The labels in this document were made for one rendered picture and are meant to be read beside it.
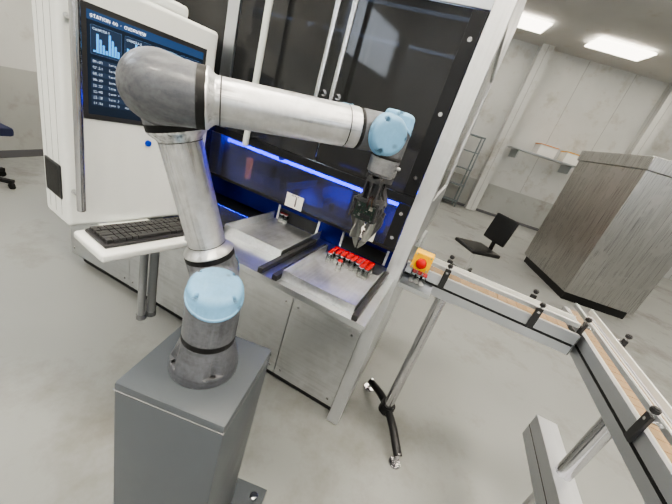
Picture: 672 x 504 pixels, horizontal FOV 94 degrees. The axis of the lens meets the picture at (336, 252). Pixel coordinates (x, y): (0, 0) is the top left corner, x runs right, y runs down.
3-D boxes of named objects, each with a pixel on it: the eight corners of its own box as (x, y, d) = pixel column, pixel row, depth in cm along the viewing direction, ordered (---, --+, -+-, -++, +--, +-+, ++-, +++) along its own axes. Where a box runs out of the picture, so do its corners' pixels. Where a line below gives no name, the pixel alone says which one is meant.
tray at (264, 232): (273, 217, 150) (274, 210, 149) (319, 238, 143) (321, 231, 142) (223, 232, 120) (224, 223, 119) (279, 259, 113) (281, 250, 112)
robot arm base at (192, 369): (215, 399, 67) (222, 365, 63) (152, 374, 68) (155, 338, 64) (247, 354, 81) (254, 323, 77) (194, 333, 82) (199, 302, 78)
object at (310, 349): (188, 232, 302) (198, 139, 268) (384, 330, 248) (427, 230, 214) (71, 262, 213) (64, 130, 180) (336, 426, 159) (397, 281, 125)
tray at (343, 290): (324, 251, 131) (327, 244, 130) (381, 277, 124) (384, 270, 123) (280, 279, 101) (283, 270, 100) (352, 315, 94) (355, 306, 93)
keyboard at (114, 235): (190, 219, 140) (191, 214, 139) (210, 231, 134) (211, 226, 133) (84, 231, 107) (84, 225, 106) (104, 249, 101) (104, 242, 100)
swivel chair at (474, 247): (481, 278, 426) (514, 217, 392) (487, 296, 374) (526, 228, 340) (440, 262, 437) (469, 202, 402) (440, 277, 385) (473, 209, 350)
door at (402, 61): (315, 161, 127) (360, -13, 105) (415, 198, 116) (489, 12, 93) (314, 161, 127) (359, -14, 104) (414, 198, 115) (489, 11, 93)
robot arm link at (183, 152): (193, 317, 74) (104, 45, 48) (198, 283, 87) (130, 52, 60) (244, 307, 77) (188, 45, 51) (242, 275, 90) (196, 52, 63)
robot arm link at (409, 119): (378, 105, 75) (407, 115, 78) (364, 150, 79) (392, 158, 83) (393, 107, 69) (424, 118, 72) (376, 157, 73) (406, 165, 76)
